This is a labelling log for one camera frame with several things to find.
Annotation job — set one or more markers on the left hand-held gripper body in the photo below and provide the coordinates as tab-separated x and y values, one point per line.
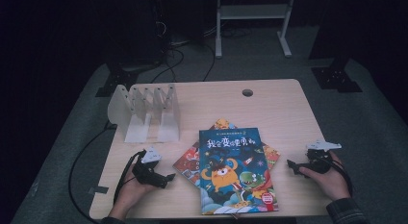
146	172

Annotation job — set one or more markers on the colourful animals picture book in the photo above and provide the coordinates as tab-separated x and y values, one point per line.
189	161

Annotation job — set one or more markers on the person's left hand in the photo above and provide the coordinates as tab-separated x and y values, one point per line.
130	195

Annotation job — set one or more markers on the clear acrylic book rack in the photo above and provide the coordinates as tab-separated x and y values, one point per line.
141	105

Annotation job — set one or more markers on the white metal table frame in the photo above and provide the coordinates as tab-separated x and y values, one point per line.
253	11

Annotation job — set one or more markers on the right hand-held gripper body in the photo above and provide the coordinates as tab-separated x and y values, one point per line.
319	163

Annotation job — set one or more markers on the person's right hand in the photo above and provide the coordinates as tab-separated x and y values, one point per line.
333	184

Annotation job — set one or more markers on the grey tape strip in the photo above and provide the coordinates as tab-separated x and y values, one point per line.
98	190

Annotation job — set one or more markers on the blue monster picture book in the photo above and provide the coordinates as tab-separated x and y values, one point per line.
234	166

